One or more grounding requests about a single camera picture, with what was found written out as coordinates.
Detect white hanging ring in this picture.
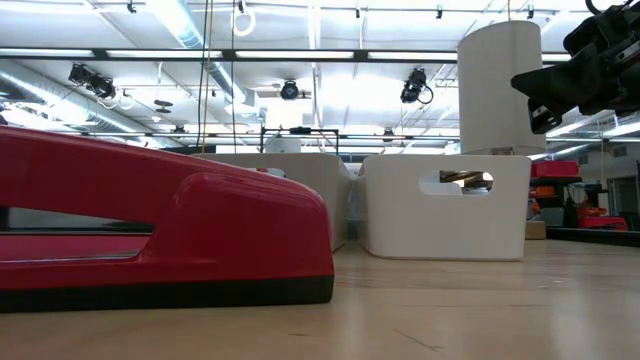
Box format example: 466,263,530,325
230,9,257,38

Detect white plastic bin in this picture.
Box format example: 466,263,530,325
353,153,532,262

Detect red storage bin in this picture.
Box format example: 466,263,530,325
530,159,581,180
577,207,629,232

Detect white shade table lamp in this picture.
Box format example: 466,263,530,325
457,19,547,240

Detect black hanging cable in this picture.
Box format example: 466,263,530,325
197,0,209,149

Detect yellow hanging cable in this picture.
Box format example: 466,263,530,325
201,0,214,152

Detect black aluminium frame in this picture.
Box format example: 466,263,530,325
0,47,574,65

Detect black ceiling spotlight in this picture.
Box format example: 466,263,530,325
399,67,434,106
279,79,301,102
89,74,118,101

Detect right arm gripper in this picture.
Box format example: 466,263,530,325
510,27,640,136

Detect grey plastic bin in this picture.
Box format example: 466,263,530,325
193,152,354,252

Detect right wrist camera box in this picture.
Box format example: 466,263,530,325
563,2,640,51

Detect red stapler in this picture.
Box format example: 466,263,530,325
0,124,335,314

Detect black distant frame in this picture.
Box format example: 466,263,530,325
259,126,341,154

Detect silver ventilation duct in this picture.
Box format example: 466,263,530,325
0,69,166,149
149,0,261,116

